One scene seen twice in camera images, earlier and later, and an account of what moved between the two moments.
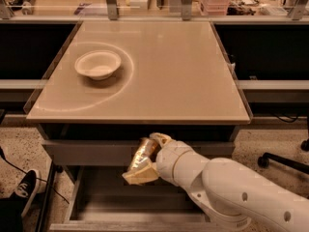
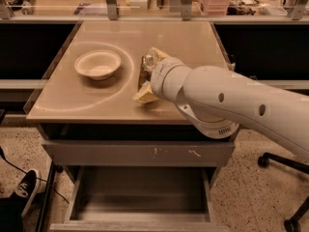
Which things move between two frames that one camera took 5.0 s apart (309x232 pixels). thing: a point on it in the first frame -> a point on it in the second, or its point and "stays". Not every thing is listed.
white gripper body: x=167 y=159 -> x=159 y=75
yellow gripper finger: x=162 y=138 -> x=160 y=55
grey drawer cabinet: x=117 y=82 stays
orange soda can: x=145 y=153 -> x=145 y=71
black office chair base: x=266 y=158 stays
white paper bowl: x=98 y=64 stays
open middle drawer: x=102 y=199 stays
